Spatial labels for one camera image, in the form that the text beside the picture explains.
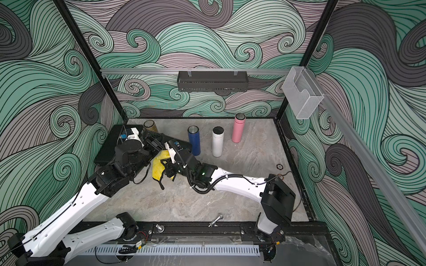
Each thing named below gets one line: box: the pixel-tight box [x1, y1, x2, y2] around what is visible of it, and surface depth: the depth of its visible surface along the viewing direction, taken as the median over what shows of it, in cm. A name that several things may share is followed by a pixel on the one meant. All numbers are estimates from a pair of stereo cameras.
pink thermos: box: [231, 113, 247, 143], surface depth 95 cm
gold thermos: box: [143, 119, 159, 132], surface depth 90 cm
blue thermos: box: [187, 125, 201, 157], surface depth 88 cm
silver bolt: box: [208, 214, 224, 228], surface depth 77 cm
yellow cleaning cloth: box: [151, 149, 171, 182], surface depth 71 cm
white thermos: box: [211, 125, 225, 158], surface depth 89 cm
